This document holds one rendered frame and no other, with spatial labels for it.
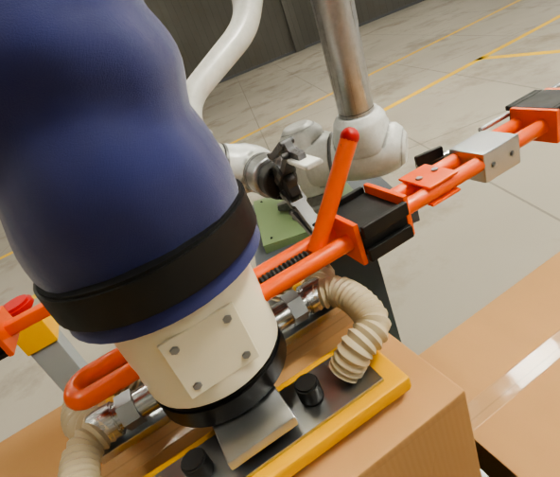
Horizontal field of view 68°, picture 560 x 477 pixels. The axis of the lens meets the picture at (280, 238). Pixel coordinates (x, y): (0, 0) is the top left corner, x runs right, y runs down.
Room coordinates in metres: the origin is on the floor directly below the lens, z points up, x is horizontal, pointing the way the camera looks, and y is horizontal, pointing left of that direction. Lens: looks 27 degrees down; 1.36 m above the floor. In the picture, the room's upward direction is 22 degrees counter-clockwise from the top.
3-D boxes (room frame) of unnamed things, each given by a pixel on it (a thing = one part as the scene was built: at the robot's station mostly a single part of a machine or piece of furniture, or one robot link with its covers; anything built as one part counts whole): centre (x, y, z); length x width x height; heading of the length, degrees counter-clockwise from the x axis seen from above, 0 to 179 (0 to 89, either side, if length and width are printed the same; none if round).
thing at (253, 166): (0.83, -0.03, 1.08); 0.09 x 0.06 x 0.09; 105
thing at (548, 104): (0.56, -0.45, 1.09); 0.08 x 0.07 x 0.05; 106
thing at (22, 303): (0.81, 0.57, 1.02); 0.07 x 0.07 x 0.04
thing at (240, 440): (0.40, 0.13, 1.03); 0.34 x 0.25 x 0.06; 106
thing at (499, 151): (0.53, -0.32, 1.09); 0.07 x 0.07 x 0.04; 16
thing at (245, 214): (0.41, 0.13, 1.21); 0.23 x 0.23 x 0.04
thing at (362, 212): (0.47, -0.11, 1.09); 0.10 x 0.08 x 0.06; 16
